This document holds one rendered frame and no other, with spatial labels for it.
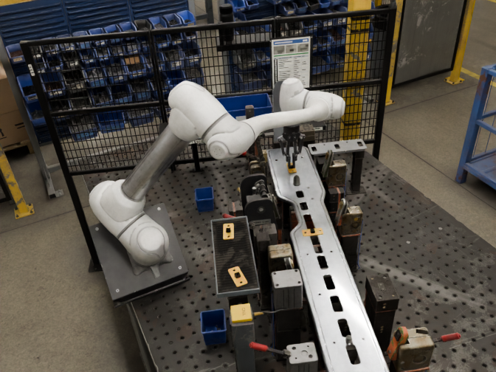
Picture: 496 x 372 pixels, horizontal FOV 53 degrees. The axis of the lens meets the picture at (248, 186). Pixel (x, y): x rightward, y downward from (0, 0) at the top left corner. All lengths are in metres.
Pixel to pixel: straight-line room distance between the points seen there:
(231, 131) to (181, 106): 0.19
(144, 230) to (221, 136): 0.55
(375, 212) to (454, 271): 0.50
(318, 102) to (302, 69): 0.71
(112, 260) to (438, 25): 4.07
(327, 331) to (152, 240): 0.76
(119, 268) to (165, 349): 0.42
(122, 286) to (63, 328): 1.06
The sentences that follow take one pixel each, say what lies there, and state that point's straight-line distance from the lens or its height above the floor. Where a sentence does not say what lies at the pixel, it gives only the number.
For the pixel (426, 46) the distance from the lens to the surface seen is 5.36.
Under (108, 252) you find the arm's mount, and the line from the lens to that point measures 2.26.
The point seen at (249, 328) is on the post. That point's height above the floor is 1.12.
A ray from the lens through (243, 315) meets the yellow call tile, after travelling 1.55.
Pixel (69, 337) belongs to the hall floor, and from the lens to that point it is 3.19.
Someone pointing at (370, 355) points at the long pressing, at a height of 1.00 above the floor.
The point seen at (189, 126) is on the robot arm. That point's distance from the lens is 1.72.
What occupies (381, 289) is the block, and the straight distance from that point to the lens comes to 1.82.
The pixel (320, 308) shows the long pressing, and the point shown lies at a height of 1.00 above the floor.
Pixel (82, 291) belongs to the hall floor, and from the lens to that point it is 3.41.
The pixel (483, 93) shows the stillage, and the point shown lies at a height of 0.77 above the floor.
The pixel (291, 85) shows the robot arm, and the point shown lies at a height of 1.45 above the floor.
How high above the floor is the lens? 2.36
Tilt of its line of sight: 36 degrees down
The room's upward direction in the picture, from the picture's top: 4 degrees counter-clockwise
